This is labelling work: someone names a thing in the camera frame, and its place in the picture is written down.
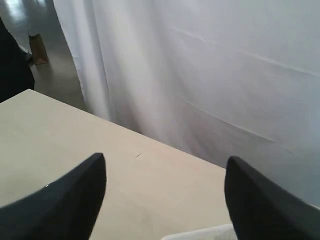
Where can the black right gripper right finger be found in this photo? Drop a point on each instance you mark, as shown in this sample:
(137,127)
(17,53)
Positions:
(260,209)

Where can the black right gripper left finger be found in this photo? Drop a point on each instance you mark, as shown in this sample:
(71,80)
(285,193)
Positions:
(65,209)

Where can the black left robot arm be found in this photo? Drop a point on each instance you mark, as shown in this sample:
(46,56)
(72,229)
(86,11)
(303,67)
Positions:
(15,73)

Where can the white plastic woven basket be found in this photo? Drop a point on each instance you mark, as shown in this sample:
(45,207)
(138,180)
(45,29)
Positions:
(220,232)

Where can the white curtain backdrop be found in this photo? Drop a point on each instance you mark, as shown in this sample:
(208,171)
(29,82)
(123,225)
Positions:
(214,78)

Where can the brown paper bag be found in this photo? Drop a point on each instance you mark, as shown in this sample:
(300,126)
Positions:
(38,50)

